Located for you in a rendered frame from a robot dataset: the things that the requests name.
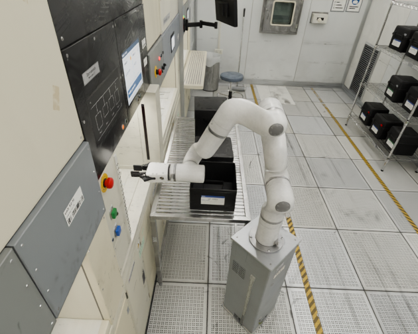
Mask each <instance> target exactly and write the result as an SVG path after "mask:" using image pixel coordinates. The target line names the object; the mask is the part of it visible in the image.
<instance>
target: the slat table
mask: <svg viewBox="0 0 418 334"><path fill-rule="evenodd" d="M182 121H186V122H182ZM192 123H195V118H194V117H175V120H174V125H173V129H172V133H171V137H170V140H169V145H168V148H167V152H166V155H165V160H164V163H165V164H170V165H171V164H182V163H183V161H180V160H184V157H185V155H186V153H187V152H188V151H187V150H189V148H190V146H192V144H194V141H195V124H192ZM182 126H185V127H182ZM191 128H194V129H191ZM183 129H188V130H183ZM191 131H194V132H191ZM180 136H182V137H180ZM227 137H230V138H231V140H232V148H233V152H234V158H238V159H234V160H235V161H234V163H239V164H236V170H239V171H236V175H237V176H236V177H237V186H241V187H237V188H238V189H239V190H238V192H242V193H237V195H242V196H236V198H242V199H236V201H242V202H243V203H242V202H236V205H235V210H234V212H227V211H224V212H219V211H189V210H179V209H190V207H180V205H182V206H190V204H189V203H190V200H183V199H190V197H182V196H181V195H183V196H190V194H181V193H190V191H189V189H190V188H182V187H190V185H189V184H190V182H171V181H168V182H159V183H158V186H157V190H156V193H155V198H154V201H153V205H152V208H151V213H150V216H149V217H150V222H151V232H152V237H156V238H157V242H153V248H154V253H155V263H156V269H157V278H158V283H159V285H160V286H162V284H163V283H162V281H163V277H162V270H161V261H162V256H163V249H164V245H165V239H166V235H167V228H168V224H169V220H176V221H205V222H221V223H234V230H235V233H237V232H238V231H237V223H244V226H246V225H247V224H248V223H249V222H250V221H251V217H250V211H249V201H248V196H247V186H246V180H245V171H244V162H243V156H242V146H241V141H240V131H239V126H238V124H236V125H234V127H233V129H232V130H231V131H230V133H229V135H228V136H227ZM181 138H186V139H181ZM174 139H175V140H174ZM173 141H176V142H173ZM173 143H176V144H173ZM173 145H176V146H173ZM173 147H176V148H173ZM172 149H176V150H172ZM171 151H176V152H171ZM171 153H173V154H171ZM237 156H238V157H237ZM169 162H177V163H169ZM239 173H240V174H239ZM239 181H240V182H239ZM164 183H171V184H164ZM167 186H172V187H167ZM175 186H178V187H175ZM162 189H172V190H162ZM165 192H172V193H165ZM174 192H178V193H174ZM167 195H171V196H167ZM174 195H177V196H174ZM160 198H170V199H160ZM160 201H169V202H170V203H168V202H160ZM173 202H176V203H173ZM179 202H185V203H179ZM164 205H169V206H164ZM172 205H175V206H172ZM241 205H244V206H241ZM158 208H163V209H158ZM236 208H242V209H236ZM236 211H237V212H244V213H236ZM157 212H168V213H157ZM171 212H172V213H171ZM179 213H201V214H216V215H195V214H179ZM227 215H233V216H227ZM237 215H245V217H239V216H237ZM156 219H161V220H166V224H165V230H164V234H163V240H162V244H161V251H160V252H159V240H158V233H157V221H156Z"/></svg>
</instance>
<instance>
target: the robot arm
mask: <svg viewBox="0 0 418 334"><path fill-rule="evenodd" d="M236 124H240V125H243V126H245V127H247V128H248V129H250V130H252V131H253V132H255V133H257V134H259V135H261V141H262V147H263V157H264V162H265V173H264V182H265V190H266V194H267V201H266V202H265V203H264V204H263V205H262V207H261V212H260V216H259V221H258V225H257V226H255V227H253V228H252V229H251V231H250V232H249V241H250V243H251V244H252V245H253V247H255V248H256V249H257V250H259V251H261V252H265V253H274V252H277V251H279V250H280V249H281V248H282V246H283V243H284V239H283V236H282V234H281V233H280V230H281V226H282V224H283V220H284V216H285V214H286V213H288V212H290V211H292V209H293V207H294V203H295V198H294V194H293V190H292V187H291V183H290V180H289V175H288V171H287V142H286V136H285V131H286V130H287V126H288V122H287V117H286V114H285V112H284V110H283V106H282V104H281V102H280V101H279V100H278V99H276V98H274V97H268V98H265V99H263V100H262V101H261V102H260V103H259V105H256V104H255V103H253V102H252V101H249V100H247V99H242V98H232V99H228V100H226V101H225V102H223V104H221V106H220V107H219V109H218V110H217V112H216V114H215V115H214V116H213V118H212V120H211V121H210V123H209V124H208V126H207V128H206V129H205V131H204V132H203V134H202V136H201V137H200V139H199V141H198V142H196V143H194V144H193V145H192V146H191V147H190V148H189V150H188V152H187V153H186V155H185V157H184V160H183V163H182V164H171V165H170V164H165V163H160V162H149V163H147V164H142V165H133V170H134V171H131V177H140V178H141V179H142V180H143V181H144V182H168V180H170V179H171V182H194V183H204V179H205V166H204V165H199V162H200V161H201V160H202V159H203V158H204V159H207V158H210V157H212V156H213V155H214V154H215V152H216V151H217V150H218V148H219V147H220V145H221V144H222V143H223V141H224V140H225V138H226V137H227V136H228V134H229V133H230V131H231V130H232V129H233V127H234V125H236ZM142 170H146V172H139V171H142ZM144 174H145V176H144Z"/></svg>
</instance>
